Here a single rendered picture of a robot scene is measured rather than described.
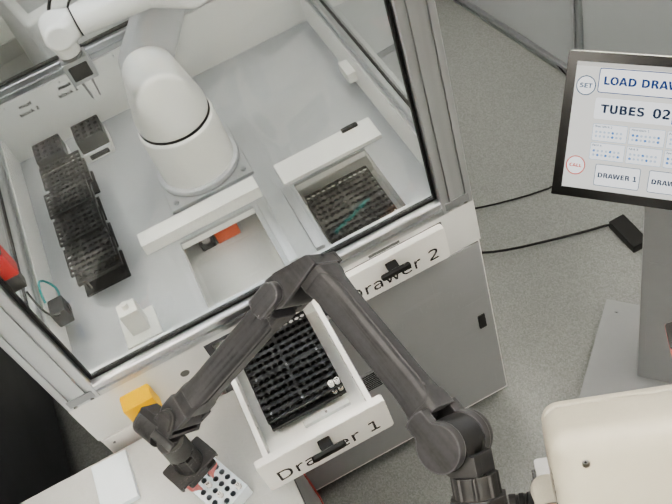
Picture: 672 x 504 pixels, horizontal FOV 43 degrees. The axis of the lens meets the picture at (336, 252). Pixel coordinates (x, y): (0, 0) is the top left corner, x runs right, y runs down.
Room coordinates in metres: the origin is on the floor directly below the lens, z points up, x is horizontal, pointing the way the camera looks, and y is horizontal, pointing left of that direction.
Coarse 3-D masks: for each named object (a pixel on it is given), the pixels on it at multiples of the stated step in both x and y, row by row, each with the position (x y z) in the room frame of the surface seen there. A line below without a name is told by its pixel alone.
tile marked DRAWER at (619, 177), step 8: (600, 168) 1.16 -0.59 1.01; (608, 168) 1.15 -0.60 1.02; (616, 168) 1.14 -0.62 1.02; (624, 168) 1.13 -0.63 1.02; (632, 168) 1.12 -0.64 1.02; (600, 176) 1.15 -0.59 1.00; (608, 176) 1.14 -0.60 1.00; (616, 176) 1.13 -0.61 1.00; (624, 176) 1.12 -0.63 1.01; (632, 176) 1.11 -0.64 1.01; (640, 176) 1.10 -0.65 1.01; (600, 184) 1.14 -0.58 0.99; (608, 184) 1.13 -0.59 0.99; (616, 184) 1.12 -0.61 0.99; (624, 184) 1.11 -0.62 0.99; (632, 184) 1.10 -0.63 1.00
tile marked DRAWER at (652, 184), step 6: (654, 174) 1.09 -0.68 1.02; (660, 174) 1.08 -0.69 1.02; (666, 174) 1.07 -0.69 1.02; (648, 180) 1.09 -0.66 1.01; (654, 180) 1.08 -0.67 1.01; (660, 180) 1.07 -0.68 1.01; (666, 180) 1.07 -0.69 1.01; (648, 186) 1.08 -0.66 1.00; (654, 186) 1.07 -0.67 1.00; (660, 186) 1.07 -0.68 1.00; (666, 186) 1.06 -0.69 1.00; (648, 192) 1.07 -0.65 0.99; (654, 192) 1.06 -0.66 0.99; (660, 192) 1.06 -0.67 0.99; (666, 192) 1.05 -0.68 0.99
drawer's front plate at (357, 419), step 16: (368, 400) 0.90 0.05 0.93; (352, 416) 0.88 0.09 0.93; (368, 416) 0.88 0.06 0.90; (384, 416) 0.88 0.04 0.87; (320, 432) 0.87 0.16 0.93; (336, 432) 0.87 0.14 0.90; (352, 432) 0.87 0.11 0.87; (368, 432) 0.88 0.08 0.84; (288, 448) 0.86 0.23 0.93; (304, 448) 0.86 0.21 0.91; (256, 464) 0.86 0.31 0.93; (272, 464) 0.85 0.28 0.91; (288, 464) 0.85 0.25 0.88; (304, 464) 0.86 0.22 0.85; (320, 464) 0.86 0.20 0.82; (272, 480) 0.85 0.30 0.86; (288, 480) 0.85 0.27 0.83
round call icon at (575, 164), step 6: (570, 156) 1.21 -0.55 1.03; (576, 156) 1.20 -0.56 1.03; (582, 156) 1.19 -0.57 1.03; (570, 162) 1.20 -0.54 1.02; (576, 162) 1.19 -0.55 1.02; (582, 162) 1.19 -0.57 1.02; (570, 168) 1.19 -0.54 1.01; (576, 168) 1.19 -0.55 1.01; (582, 168) 1.18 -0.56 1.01; (576, 174) 1.18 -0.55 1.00; (582, 174) 1.17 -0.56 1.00
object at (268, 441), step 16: (320, 320) 1.19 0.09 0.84; (320, 336) 1.15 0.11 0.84; (336, 336) 1.10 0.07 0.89; (336, 352) 1.10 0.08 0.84; (336, 368) 1.06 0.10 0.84; (352, 368) 1.00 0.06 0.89; (240, 384) 1.11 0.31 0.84; (352, 384) 1.00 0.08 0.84; (240, 400) 1.03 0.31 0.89; (256, 400) 1.06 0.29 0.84; (336, 400) 0.98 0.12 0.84; (352, 400) 0.97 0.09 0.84; (256, 416) 1.02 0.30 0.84; (304, 416) 0.97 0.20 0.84; (336, 416) 0.94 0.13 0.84; (256, 432) 0.95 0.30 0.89; (272, 432) 0.97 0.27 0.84; (288, 432) 0.95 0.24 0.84; (304, 432) 0.94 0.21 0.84; (272, 448) 0.93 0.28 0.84
